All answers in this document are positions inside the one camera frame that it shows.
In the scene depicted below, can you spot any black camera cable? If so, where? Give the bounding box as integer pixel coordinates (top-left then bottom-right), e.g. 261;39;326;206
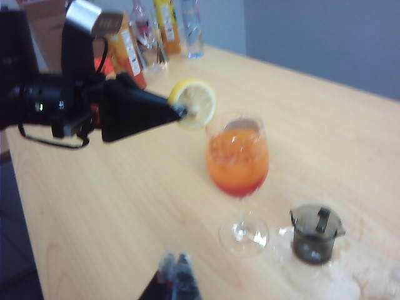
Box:
17;122;92;149

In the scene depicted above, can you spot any clear plastic water bottle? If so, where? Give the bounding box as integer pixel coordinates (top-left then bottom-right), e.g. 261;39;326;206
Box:
181;0;206;60

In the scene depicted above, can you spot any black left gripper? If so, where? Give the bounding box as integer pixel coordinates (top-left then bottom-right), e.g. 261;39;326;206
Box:
8;71;186;144

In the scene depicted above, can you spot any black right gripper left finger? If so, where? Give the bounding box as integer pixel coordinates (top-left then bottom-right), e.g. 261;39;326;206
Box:
137;249;178;300

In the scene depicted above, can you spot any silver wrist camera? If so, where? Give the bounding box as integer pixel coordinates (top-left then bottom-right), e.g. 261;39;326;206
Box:
64;0;123;36

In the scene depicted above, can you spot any yellow lemon slice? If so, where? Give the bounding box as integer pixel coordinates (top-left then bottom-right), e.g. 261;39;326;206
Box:
167;78;217;131

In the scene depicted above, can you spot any clear glass bottle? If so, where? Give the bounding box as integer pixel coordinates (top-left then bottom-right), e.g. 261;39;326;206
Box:
129;0;170;74

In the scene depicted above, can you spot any smoked grey glass cup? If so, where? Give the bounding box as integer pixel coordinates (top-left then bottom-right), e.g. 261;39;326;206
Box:
289;203;346;265

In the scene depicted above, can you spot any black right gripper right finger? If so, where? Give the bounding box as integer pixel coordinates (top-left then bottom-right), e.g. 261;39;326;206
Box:
173;249;203;300

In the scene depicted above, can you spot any wine glass with orange-red drink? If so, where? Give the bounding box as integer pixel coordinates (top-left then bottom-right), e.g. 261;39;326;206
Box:
204;114;271;259

